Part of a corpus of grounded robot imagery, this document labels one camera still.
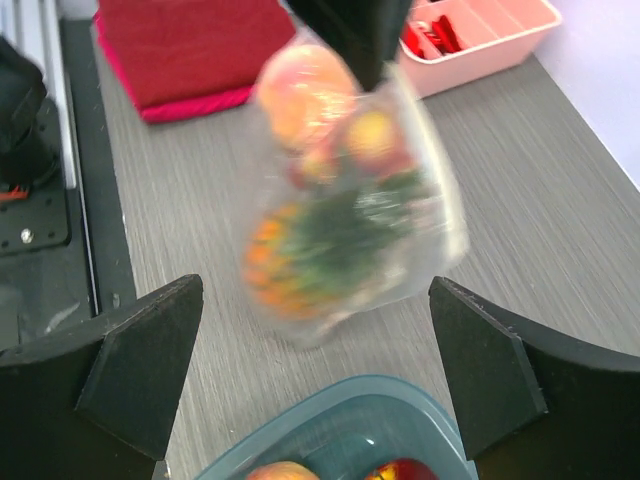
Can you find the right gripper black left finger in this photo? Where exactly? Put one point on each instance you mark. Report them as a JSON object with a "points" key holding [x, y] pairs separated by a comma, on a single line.
{"points": [[98, 400]]}

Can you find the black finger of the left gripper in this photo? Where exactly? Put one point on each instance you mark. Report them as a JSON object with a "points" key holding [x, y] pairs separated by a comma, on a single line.
{"points": [[364, 33]]}

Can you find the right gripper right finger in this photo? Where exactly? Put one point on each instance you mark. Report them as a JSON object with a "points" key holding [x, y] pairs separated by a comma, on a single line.
{"points": [[532, 402]]}

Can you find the orange toy peach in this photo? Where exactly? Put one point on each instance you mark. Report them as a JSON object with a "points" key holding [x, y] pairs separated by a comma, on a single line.
{"points": [[304, 90], [284, 470]]}

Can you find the clear zip top bag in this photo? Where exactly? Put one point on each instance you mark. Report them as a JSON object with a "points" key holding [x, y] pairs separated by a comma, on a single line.
{"points": [[440, 239]]}

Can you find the orange toy pineapple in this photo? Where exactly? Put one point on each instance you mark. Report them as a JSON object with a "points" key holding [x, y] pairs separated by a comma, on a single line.
{"points": [[309, 256]]}

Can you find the pink compartment organizer box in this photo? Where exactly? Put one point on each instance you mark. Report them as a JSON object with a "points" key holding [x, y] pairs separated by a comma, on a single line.
{"points": [[455, 42]]}

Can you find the dark red toy apple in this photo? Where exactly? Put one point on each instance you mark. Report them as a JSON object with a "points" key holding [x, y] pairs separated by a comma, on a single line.
{"points": [[402, 469]]}

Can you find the teal plastic tray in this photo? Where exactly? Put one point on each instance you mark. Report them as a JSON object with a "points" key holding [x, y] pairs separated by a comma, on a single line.
{"points": [[347, 429]]}

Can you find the red folded cloth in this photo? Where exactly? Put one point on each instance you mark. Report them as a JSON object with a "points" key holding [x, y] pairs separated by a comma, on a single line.
{"points": [[128, 32]]}

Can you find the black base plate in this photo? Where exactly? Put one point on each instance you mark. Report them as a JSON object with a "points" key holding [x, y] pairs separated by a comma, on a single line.
{"points": [[64, 255]]}

